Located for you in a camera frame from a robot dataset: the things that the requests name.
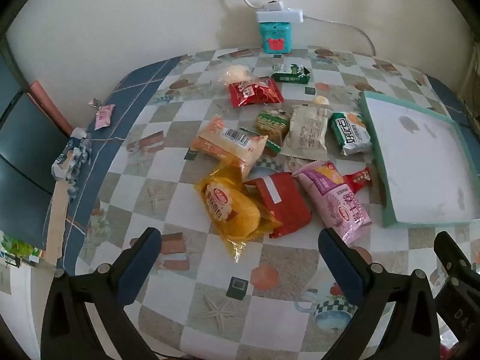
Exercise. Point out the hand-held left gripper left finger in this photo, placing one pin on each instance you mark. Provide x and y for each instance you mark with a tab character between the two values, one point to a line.
139	266

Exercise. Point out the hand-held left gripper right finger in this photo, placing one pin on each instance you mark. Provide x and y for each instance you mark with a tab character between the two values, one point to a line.
340	266

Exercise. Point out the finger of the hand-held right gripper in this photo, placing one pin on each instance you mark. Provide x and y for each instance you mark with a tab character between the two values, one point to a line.
452	257

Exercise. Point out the pink purple snack packet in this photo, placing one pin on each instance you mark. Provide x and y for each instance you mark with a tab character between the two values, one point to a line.
335	200

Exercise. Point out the red square snack packet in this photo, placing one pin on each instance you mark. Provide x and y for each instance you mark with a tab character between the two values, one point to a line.
282	204

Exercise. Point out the small red snack packet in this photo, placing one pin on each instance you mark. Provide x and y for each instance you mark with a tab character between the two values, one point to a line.
358	179

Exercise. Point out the green-rimmed white tray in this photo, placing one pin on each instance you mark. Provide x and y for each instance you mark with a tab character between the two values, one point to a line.
416	157

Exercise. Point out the yellow bread packet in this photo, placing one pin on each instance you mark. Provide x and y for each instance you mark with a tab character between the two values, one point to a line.
232	206

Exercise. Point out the green white cracker packet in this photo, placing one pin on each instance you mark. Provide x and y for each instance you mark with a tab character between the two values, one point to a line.
350	133

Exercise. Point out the beige snack packet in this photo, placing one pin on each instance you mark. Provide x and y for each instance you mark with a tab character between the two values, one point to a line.
307	131

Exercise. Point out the orange barcode snack packet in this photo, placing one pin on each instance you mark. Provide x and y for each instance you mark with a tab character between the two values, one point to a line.
228	144

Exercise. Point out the green wafer packet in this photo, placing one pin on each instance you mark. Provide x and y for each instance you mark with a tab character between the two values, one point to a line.
272	123

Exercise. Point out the small round bun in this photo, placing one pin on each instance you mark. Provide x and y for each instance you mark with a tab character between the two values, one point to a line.
321	100

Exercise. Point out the red white snack packet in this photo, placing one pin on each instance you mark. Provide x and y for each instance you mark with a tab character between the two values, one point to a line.
255	92

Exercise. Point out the dark green snack packet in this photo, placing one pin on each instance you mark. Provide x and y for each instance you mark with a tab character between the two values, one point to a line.
290	73

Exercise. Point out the clear bun packet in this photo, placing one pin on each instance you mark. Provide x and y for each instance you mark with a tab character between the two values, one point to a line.
236	73

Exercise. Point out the green plastic bag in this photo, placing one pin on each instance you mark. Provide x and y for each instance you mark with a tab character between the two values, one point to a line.
17	249

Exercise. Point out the crumpled blue white wrapper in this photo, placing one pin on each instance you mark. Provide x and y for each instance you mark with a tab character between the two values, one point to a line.
71	157

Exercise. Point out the silver wrapper scrap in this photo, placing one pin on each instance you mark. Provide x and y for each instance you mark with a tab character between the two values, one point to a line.
93	102

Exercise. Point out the dark cabinet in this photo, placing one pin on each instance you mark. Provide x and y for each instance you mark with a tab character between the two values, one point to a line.
22	142

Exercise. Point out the checked printed tablecloth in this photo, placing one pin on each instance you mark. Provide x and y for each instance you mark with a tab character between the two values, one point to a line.
180	93

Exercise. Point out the brown wooden strip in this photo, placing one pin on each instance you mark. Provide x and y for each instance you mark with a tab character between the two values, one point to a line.
50	107

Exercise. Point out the teal box with red label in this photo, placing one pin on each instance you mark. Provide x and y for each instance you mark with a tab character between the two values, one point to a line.
273	37

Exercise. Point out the white power strip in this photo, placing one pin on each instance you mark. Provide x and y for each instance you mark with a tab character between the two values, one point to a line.
279	14

